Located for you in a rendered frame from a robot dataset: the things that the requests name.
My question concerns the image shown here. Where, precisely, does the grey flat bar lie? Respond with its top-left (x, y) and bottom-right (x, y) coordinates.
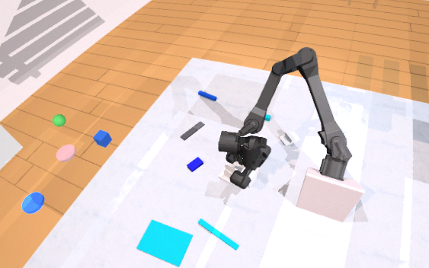
top-left (180, 121), bottom-right (205, 140)

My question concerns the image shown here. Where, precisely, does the cyan flat rectangular plate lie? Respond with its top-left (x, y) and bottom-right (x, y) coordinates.
top-left (136, 220), bottom-right (193, 266)

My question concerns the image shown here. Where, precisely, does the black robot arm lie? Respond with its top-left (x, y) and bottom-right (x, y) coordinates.
top-left (218, 47), bottom-right (352, 181)

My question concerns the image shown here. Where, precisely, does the small blue block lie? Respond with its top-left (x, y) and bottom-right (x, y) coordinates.
top-left (187, 157), bottom-right (203, 172)

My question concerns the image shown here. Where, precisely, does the blue cylinder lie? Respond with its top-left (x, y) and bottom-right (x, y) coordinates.
top-left (198, 91), bottom-right (216, 101)

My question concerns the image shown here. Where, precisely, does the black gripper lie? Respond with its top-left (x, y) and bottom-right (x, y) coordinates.
top-left (230, 145), bottom-right (272, 190)

